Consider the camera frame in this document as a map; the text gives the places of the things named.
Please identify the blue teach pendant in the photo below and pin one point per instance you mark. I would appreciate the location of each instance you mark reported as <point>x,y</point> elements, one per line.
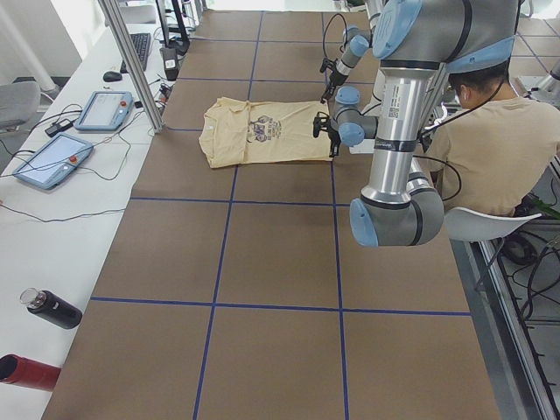
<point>105,111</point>
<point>50,165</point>

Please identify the aluminium frame post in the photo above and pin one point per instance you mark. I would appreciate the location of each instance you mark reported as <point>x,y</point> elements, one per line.
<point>124,43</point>

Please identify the red bottle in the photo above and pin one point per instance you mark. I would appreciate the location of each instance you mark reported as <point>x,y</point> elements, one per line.
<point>27,373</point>

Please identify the beige long-sleeve printed shirt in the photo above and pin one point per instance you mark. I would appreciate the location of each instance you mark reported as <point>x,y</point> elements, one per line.
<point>244,132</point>

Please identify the black thermos bottle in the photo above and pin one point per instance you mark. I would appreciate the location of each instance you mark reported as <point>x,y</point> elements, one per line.
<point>50,307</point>

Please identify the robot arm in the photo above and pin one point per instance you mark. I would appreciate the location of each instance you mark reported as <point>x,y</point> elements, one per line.
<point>418,43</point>
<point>355,44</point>

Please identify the brown table mat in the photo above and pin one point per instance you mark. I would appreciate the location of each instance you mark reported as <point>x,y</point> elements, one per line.
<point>240,293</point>

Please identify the white chair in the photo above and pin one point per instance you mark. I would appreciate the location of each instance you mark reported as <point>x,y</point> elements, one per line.
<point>466,225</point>

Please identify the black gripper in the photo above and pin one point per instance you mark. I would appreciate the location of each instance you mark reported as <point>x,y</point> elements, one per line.
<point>336,77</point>
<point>334,136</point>

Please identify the seated person beige shirt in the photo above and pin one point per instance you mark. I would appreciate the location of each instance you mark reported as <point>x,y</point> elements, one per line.
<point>489,159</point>

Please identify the black keyboard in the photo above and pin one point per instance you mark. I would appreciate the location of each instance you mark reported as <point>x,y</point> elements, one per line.
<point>142,44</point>

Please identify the black computer mouse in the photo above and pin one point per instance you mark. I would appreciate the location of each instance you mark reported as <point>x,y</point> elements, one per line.
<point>112,76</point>

